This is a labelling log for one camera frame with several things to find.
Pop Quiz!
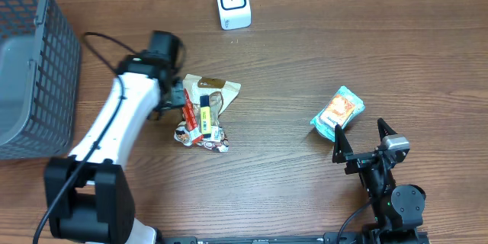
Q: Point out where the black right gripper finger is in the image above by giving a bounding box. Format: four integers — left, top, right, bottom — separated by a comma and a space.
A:
333, 124, 353, 156
377, 118, 397, 141

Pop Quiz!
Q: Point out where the red snack bar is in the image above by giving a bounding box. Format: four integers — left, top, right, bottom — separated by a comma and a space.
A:
182, 89, 203, 143

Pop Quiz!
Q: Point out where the yellow highlighter pen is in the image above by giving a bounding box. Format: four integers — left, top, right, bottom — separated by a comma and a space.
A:
200, 95, 212, 138

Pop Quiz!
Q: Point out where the teal wet wipes pack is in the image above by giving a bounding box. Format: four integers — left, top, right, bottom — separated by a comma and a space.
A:
310, 85, 365, 141

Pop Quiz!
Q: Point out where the brown paper snack bag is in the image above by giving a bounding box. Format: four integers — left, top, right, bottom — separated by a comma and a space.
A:
183, 74, 241, 115

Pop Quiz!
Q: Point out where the white printed snack packet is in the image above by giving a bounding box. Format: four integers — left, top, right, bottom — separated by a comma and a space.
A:
173, 91, 230, 154

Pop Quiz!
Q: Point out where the orange tissue pack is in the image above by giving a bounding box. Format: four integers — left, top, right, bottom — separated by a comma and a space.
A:
319, 95, 355, 127

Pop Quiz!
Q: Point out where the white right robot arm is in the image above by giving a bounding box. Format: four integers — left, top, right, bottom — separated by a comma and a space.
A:
324, 118, 429, 244

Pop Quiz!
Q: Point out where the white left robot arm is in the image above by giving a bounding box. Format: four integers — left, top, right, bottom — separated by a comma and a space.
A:
33, 30, 185, 243

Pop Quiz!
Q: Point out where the white barcode scanner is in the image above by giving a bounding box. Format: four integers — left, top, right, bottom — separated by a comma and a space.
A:
217, 0, 252, 31

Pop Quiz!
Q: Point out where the grey plastic basket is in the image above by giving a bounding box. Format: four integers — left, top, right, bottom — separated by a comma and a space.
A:
1, 0, 82, 159

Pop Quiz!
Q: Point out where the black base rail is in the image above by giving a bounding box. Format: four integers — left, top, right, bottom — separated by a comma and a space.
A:
160, 232, 430, 244

